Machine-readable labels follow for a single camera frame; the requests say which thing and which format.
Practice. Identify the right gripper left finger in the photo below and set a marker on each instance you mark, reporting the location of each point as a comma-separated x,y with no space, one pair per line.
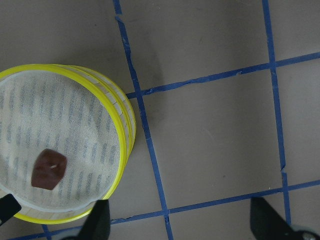
98,224

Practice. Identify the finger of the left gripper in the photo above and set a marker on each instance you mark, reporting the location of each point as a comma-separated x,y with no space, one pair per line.
9,206

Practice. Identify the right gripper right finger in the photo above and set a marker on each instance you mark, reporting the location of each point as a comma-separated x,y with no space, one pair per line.
267,224

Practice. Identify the brown bun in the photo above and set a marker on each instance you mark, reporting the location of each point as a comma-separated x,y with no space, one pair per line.
48,170

